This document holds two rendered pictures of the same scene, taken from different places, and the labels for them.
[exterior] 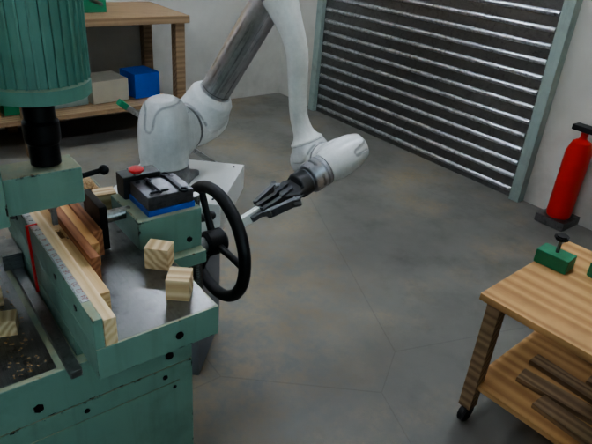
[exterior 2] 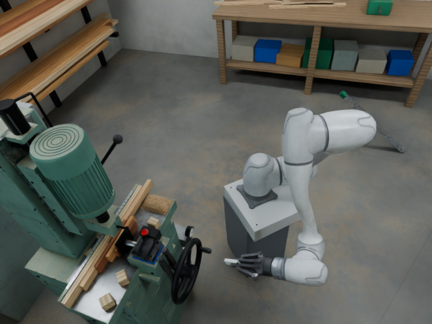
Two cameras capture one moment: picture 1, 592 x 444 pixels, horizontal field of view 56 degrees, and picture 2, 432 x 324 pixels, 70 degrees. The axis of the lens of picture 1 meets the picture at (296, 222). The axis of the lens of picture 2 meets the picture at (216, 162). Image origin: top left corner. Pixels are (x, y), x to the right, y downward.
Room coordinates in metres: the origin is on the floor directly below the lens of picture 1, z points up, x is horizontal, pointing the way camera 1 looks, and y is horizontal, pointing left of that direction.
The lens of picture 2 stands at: (1.00, -0.45, 2.12)
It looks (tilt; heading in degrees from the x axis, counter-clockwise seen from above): 46 degrees down; 64
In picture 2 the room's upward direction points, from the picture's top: 6 degrees counter-clockwise
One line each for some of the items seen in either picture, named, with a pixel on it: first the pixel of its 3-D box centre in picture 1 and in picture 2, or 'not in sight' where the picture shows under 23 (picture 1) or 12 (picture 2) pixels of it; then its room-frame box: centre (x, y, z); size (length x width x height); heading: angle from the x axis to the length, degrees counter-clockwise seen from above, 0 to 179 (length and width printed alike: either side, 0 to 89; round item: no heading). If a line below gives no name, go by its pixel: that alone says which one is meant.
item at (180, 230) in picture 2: not in sight; (179, 235); (1.19, 0.51, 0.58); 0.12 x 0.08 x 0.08; 130
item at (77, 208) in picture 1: (84, 225); (126, 238); (0.94, 0.41, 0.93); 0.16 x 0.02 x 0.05; 40
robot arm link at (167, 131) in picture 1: (165, 130); (260, 172); (1.69, 0.44, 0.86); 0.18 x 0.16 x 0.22; 158
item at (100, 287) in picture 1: (49, 226); (121, 228); (0.94, 0.48, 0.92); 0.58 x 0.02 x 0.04; 40
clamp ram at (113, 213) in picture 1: (111, 215); (130, 243); (0.95, 0.36, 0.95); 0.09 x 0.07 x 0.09; 40
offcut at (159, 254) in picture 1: (159, 255); (122, 278); (0.87, 0.25, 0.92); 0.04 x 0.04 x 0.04; 86
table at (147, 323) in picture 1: (118, 249); (136, 252); (0.96, 0.35, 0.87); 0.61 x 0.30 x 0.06; 40
